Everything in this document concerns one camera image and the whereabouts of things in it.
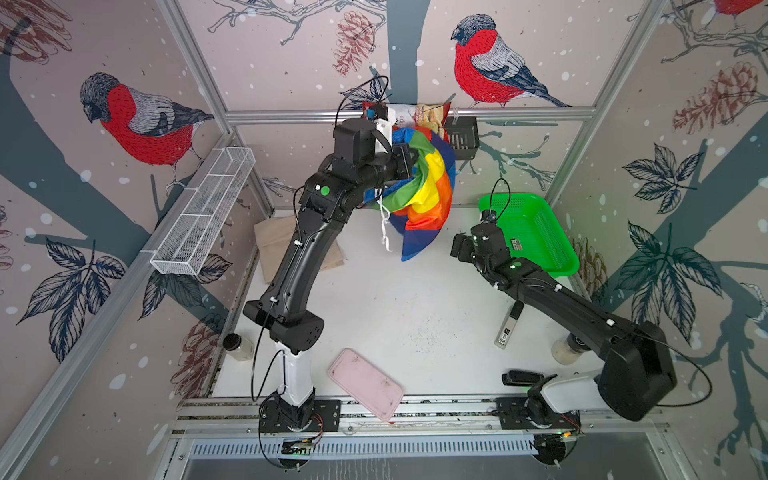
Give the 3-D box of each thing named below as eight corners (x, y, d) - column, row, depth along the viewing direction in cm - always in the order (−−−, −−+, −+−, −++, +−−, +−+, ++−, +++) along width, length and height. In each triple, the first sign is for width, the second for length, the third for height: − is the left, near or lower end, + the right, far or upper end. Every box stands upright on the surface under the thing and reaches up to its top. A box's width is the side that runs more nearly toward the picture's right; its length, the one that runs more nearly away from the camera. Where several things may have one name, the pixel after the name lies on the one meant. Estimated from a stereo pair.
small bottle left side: (233, 361, 84) (219, 351, 77) (239, 344, 87) (226, 333, 80) (251, 361, 84) (239, 351, 77) (256, 344, 87) (245, 333, 80)
